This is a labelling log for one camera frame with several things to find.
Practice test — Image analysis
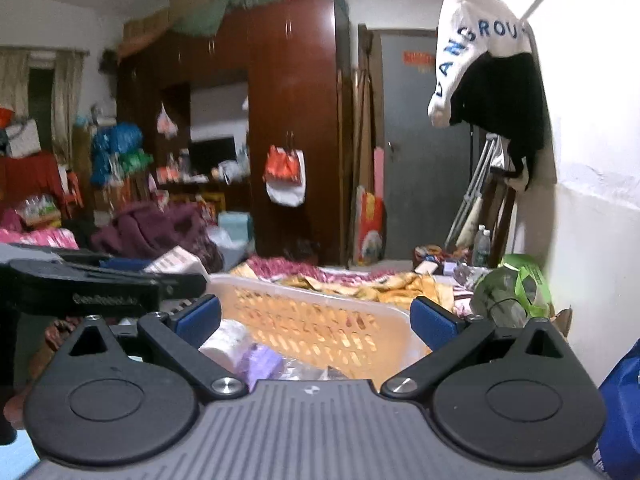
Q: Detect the orange white hanging bag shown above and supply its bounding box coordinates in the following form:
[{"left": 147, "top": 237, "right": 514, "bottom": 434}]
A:
[{"left": 264, "top": 145, "right": 307, "bottom": 208}]

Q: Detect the green white plastic bag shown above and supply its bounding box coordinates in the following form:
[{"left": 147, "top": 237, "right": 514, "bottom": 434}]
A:
[{"left": 471, "top": 254, "right": 554, "bottom": 328}]

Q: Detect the beige curtain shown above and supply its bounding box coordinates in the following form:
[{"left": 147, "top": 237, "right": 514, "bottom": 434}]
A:
[{"left": 1, "top": 47, "right": 86, "bottom": 166}]

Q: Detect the white grey striped box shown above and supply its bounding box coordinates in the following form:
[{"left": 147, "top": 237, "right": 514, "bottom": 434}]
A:
[{"left": 143, "top": 246, "right": 208, "bottom": 278}]

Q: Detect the dark red wooden wardrobe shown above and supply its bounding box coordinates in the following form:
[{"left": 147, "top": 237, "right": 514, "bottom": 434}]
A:
[{"left": 117, "top": 0, "right": 352, "bottom": 264}]

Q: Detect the blue plastic bags pile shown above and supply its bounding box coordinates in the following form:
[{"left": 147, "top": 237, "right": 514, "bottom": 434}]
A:
[{"left": 90, "top": 122, "right": 153, "bottom": 188}]

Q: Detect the purple box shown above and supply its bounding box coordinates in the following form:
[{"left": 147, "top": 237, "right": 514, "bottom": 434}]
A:
[{"left": 236, "top": 344, "right": 283, "bottom": 390}]

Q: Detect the pink floral blanket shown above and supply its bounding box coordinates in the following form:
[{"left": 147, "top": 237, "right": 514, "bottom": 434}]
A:
[{"left": 0, "top": 228, "right": 78, "bottom": 249}]

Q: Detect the grey door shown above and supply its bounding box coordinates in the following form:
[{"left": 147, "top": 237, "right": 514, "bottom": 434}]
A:
[{"left": 380, "top": 30, "right": 473, "bottom": 260}]

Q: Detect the white pink tissue pack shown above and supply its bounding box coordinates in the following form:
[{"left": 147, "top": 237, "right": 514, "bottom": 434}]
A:
[{"left": 198, "top": 318, "right": 254, "bottom": 373}]

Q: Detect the blue shopping bag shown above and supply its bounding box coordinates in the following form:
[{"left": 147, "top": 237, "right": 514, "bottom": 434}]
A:
[{"left": 593, "top": 340, "right": 640, "bottom": 480}]

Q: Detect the white plastic laundry basket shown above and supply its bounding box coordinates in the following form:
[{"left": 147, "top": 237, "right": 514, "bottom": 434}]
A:
[{"left": 207, "top": 273, "right": 428, "bottom": 386}]

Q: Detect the maroon clothes pile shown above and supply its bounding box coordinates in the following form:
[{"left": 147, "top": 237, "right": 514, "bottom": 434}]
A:
[{"left": 91, "top": 202, "right": 224, "bottom": 273}]

